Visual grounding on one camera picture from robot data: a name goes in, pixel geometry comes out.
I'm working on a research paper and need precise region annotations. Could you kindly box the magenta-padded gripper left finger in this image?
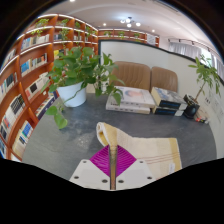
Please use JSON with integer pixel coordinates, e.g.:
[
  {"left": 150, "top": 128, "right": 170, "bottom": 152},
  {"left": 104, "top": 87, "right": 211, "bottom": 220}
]
[{"left": 69, "top": 144, "right": 112, "bottom": 191}]

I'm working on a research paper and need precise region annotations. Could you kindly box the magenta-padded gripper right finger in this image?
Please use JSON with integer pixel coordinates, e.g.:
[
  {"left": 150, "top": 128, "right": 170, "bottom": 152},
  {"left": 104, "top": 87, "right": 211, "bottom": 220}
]
[{"left": 115, "top": 144, "right": 156, "bottom": 191}]

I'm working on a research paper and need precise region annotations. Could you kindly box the yellow cream striped towel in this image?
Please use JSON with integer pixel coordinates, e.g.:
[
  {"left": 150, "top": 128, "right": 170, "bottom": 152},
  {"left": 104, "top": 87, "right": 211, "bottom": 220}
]
[{"left": 95, "top": 121, "right": 183, "bottom": 191}]

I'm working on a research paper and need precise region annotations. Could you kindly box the white thick book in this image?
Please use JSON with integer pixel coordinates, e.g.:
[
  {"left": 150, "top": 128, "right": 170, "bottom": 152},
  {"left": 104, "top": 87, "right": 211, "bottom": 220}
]
[{"left": 105, "top": 95, "right": 152, "bottom": 115}]

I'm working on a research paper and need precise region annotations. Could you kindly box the dark thick book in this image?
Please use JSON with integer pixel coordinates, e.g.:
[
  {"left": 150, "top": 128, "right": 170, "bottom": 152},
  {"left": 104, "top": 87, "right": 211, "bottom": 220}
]
[{"left": 152, "top": 105, "right": 185, "bottom": 118}]

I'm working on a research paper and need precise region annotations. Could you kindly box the white picture book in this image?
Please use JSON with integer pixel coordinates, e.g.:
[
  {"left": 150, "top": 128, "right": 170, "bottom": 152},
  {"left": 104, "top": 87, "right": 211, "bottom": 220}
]
[{"left": 113, "top": 85, "right": 157, "bottom": 108}]

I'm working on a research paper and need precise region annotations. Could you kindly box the leafy plant in white pot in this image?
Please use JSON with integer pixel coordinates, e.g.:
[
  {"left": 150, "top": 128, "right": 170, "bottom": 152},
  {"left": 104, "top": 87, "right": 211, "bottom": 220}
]
[{"left": 41, "top": 46, "right": 126, "bottom": 130}]

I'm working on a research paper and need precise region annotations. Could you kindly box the dark blue cover book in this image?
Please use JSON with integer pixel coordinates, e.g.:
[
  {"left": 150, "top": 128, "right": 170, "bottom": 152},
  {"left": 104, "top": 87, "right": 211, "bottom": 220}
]
[{"left": 150, "top": 86, "right": 188, "bottom": 110}]

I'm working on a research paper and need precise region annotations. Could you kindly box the small tree in black pot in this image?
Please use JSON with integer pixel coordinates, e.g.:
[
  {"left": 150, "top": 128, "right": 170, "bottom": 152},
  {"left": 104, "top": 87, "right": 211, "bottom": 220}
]
[{"left": 183, "top": 55, "right": 222, "bottom": 120}]

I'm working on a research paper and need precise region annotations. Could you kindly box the red book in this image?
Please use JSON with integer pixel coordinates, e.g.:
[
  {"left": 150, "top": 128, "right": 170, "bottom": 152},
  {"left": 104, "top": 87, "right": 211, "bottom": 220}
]
[{"left": 194, "top": 113, "right": 210, "bottom": 125}]

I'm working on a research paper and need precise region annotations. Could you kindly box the tan upholstered chair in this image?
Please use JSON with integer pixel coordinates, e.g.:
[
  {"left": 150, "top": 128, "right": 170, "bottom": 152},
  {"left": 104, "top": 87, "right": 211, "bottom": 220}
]
[
  {"left": 111, "top": 60, "right": 152, "bottom": 91},
  {"left": 149, "top": 65, "right": 179, "bottom": 93}
]

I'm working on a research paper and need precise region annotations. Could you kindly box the orange wooden bookshelf unit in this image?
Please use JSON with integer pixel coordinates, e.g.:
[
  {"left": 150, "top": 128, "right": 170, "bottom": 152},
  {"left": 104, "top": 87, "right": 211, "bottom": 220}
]
[{"left": 0, "top": 13, "right": 100, "bottom": 162}]

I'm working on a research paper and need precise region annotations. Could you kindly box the white curtain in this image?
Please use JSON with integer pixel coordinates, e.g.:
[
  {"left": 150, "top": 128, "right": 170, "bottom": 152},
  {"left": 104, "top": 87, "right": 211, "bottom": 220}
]
[{"left": 168, "top": 41, "right": 224, "bottom": 73}]

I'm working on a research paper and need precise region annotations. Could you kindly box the white framed sign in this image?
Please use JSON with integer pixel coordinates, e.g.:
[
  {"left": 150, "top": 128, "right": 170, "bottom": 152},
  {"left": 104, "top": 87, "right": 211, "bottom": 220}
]
[{"left": 146, "top": 33, "right": 157, "bottom": 46}]

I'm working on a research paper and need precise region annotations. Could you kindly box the long orange shelf with plants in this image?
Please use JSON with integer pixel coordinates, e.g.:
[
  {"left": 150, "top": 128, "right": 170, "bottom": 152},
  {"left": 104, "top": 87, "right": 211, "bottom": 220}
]
[{"left": 98, "top": 28, "right": 160, "bottom": 46}]

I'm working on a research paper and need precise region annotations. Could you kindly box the multi-bulb ceiling lamp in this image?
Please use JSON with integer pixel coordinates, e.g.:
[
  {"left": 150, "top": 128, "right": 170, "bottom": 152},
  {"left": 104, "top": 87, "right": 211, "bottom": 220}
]
[{"left": 119, "top": 16, "right": 142, "bottom": 28}]

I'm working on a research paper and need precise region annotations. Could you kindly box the black track light rail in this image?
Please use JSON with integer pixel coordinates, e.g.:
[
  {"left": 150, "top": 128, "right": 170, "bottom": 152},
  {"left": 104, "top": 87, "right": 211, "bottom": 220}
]
[{"left": 168, "top": 37, "right": 209, "bottom": 48}]

